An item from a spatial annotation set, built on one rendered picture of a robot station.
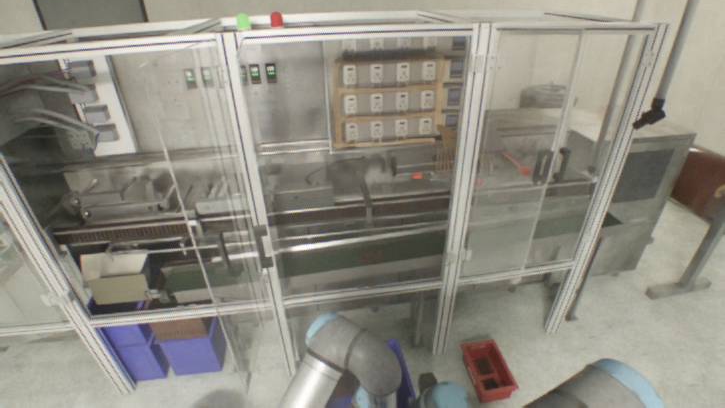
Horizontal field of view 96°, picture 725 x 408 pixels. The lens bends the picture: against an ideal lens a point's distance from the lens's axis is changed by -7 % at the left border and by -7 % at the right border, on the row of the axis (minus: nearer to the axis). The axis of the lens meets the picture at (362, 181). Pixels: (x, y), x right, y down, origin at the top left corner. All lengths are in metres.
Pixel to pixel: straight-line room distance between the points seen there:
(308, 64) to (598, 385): 1.61
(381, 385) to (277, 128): 1.33
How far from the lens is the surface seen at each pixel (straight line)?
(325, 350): 1.02
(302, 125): 1.89
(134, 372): 2.48
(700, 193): 2.94
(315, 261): 1.84
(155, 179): 2.08
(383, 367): 1.00
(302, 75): 1.82
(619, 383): 0.66
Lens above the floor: 1.89
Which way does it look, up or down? 29 degrees down
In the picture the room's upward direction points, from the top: 1 degrees counter-clockwise
